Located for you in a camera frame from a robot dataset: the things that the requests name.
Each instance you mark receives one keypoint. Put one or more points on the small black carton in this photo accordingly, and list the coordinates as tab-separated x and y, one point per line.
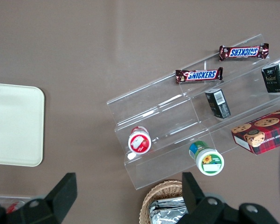
218	103
275	78

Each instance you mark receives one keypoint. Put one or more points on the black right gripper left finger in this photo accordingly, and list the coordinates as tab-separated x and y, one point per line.
63	191

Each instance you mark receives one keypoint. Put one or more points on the clear acrylic stepped shelf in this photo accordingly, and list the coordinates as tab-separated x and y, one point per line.
172	109

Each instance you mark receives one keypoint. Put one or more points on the red lid yogurt cup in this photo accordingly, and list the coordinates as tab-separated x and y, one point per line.
139	142

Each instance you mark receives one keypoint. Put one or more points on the brown Snickers bar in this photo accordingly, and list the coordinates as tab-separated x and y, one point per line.
243	51
200	75

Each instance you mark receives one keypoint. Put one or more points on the beige plastic tray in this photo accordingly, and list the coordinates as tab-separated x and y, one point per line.
14	126

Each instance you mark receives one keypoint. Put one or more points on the red tartan cookie box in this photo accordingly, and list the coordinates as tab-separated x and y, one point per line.
263	135

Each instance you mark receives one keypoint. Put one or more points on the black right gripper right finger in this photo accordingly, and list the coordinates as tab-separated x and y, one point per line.
193	193

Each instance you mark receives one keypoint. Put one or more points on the green lid yogurt cup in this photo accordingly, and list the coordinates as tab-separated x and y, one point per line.
207	158

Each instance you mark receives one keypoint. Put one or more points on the clear acrylic bottle rack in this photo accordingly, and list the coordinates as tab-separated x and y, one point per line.
4	200

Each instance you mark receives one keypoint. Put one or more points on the light tan wicker basket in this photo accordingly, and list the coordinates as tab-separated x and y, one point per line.
161	189

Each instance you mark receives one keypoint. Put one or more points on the silver foil pouch stack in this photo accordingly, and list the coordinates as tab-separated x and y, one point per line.
168	210

